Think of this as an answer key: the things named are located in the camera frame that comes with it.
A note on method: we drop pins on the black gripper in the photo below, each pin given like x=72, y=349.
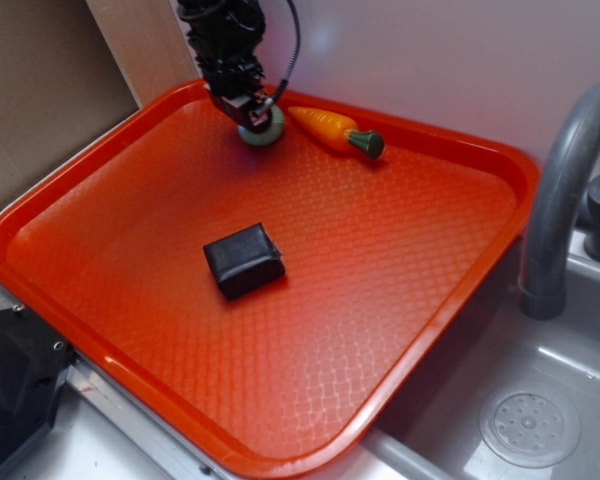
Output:
x=224, y=36

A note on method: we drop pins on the green golf ball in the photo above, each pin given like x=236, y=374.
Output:
x=270, y=134

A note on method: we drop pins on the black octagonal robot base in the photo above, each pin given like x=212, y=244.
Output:
x=34, y=359

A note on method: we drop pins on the orange plastic toy carrot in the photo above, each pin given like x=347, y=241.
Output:
x=338, y=131

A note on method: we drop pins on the brown cardboard panel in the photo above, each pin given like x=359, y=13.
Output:
x=71, y=70

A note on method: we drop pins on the black folded leather wallet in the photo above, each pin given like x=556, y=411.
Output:
x=244, y=261

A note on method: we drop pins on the red plastic tray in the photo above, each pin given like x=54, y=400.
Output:
x=266, y=302

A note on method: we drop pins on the grey toy faucet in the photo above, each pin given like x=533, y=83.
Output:
x=573, y=162

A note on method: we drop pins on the grey toy sink basin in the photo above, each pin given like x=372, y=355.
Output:
x=500, y=395

